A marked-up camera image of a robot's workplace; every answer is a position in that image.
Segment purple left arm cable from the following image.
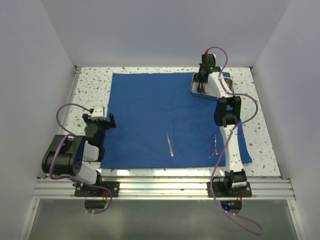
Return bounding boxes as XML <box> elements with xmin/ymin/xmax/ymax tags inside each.
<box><xmin>49</xmin><ymin>103</ymin><xmax>113</xmax><ymax>216</ymax></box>

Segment aluminium left side rail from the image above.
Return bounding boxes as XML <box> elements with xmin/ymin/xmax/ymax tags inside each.
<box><xmin>58</xmin><ymin>65</ymin><xmax>83</xmax><ymax>135</ymax></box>

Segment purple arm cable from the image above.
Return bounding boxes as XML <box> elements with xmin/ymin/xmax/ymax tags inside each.
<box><xmin>49</xmin><ymin>103</ymin><xmax>113</xmax><ymax>216</ymax></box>
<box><xmin>204</xmin><ymin>46</ymin><xmax>264</xmax><ymax>237</ymax></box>

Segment aluminium rail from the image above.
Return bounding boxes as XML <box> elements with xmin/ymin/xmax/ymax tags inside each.
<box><xmin>58</xmin><ymin>65</ymin><xmax>83</xmax><ymax>135</ymax></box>
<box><xmin>31</xmin><ymin>176</ymin><xmax>296</xmax><ymax>200</ymax></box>

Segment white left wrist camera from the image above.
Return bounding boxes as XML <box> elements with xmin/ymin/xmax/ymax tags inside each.
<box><xmin>90</xmin><ymin>106</ymin><xmax>106</xmax><ymax>121</ymax></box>

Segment blue surgical cloth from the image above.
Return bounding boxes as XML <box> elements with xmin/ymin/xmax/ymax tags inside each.
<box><xmin>99</xmin><ymin>71</ymin><xmax>253</xmax><ymax>170</ymax></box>

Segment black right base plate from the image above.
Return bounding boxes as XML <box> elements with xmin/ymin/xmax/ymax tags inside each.
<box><xmin>207</xmin><ymin>177</ymin><xmax>253</xmax><ymax>198</ymax></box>

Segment silver scalpel handle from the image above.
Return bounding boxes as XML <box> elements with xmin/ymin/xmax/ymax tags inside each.
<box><xmin>166</xmin><ymin>132</ymin><xmax>174</xmax><ymax>157</ymax></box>

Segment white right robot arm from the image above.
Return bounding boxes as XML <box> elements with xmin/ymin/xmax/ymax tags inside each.
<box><xmin>195</xmin><ymin>50</ymin><xmax>248</xmax><ymax>197</ymax></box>

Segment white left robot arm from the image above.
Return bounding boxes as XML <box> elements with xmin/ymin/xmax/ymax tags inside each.
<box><xmin>41</xmin><ymin>113</ymin><xmax>116</xmax><ymax>197</ymax></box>

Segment silver surgical forceps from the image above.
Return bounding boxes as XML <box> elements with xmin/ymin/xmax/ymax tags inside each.
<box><xmin>208</xmin><ymin>135</ymin><xmax>221</xmax><ymax>159</ymax></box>

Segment aluminium front rail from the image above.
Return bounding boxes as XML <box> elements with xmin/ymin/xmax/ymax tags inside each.
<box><xmin>31</xmin><ymin>176</ymin><xmax>296</xmax><ymax>200</ymax></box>

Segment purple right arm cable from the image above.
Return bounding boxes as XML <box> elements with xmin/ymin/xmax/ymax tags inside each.
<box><xmin>204</xmin><ymin>46</ymin><xmax>264</xmax><ymax>237</ymax></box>

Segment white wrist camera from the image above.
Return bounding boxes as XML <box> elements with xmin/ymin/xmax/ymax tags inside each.
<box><xmin>90</xmin><ymin>106</ymin><xmax>106</xmax><ymax>121</ymax></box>
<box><xmin>201</xmin><ymin>52</ymin><xmax>216</xmax><ymax>68</ymax></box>

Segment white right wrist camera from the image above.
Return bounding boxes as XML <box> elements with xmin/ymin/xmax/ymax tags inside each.
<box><xmin>201</xmin><ymin>52</ymin><xmax>216</xmax><ymax>68</ymax></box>

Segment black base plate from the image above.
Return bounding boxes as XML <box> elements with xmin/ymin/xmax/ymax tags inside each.
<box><xmin>72</xmin><ymin>181</ymin><xmax>120</xmax><ymax>198</ymax></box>
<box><xmin>207</xmin><ymin>177</ymin><xmax>253</xmax><ymax>198</ymax></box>

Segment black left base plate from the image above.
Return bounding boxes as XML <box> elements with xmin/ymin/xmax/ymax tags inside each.
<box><xmin>72</xmin><ymin>181</ymin><xmax>120</xmax><ymax>198</ymax></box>

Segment stainless steel instrument tray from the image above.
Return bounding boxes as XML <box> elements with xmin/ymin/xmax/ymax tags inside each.
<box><xmin>190</xmin><ymin>72</ymin><xmax>234</xmax><ymax>100</ymax></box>

